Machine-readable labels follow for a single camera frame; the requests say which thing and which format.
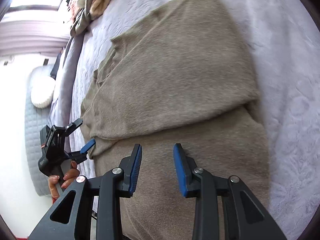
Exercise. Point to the round white pleated cushion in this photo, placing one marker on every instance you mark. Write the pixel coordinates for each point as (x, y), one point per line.
(42, 86)

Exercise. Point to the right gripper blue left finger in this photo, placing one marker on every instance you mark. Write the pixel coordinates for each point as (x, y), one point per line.
(70, 216)

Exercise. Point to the dark olive knit garment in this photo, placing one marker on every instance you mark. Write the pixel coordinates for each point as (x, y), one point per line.
(83, 19)

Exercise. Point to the light blue quilted headboard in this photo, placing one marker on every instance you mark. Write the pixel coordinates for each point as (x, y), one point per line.
(34, 120)

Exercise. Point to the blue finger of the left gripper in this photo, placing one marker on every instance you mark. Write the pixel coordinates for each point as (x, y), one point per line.
(81, 155)
(70, 128)

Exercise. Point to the person's left hand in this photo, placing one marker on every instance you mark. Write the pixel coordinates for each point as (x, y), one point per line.
(68, 178)

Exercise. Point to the grey lavender duvet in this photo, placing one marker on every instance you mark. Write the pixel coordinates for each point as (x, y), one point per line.
(62, 98)

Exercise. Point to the olive brown knit sweater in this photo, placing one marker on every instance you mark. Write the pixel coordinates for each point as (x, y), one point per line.
(183, 75)

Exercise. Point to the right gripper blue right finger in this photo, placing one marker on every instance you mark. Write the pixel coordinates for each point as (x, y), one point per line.
(244, 215)

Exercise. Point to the lavender embossed bedspread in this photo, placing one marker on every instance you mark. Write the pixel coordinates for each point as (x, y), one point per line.
(284, 42)

